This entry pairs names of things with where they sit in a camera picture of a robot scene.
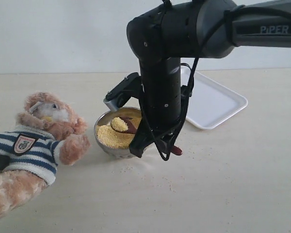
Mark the dark red wooden spoon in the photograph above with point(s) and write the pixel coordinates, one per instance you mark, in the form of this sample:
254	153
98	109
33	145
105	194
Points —
125	124

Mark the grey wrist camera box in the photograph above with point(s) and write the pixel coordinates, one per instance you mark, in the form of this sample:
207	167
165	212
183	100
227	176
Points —
129	87

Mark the white plastic tray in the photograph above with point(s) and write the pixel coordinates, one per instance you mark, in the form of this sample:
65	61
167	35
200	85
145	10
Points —
211	103

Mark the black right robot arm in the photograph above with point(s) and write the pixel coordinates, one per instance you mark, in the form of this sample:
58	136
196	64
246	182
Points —
196	29

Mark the yellow millet grains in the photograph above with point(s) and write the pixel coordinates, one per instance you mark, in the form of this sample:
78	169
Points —
112	139

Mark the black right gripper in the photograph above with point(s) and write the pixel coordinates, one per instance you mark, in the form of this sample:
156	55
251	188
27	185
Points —
164	109

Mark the plush teddy bear striped sweater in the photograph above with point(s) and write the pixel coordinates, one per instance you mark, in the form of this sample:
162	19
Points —
48	133

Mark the stainless steel bowl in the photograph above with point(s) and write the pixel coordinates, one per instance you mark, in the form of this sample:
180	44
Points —
106	119

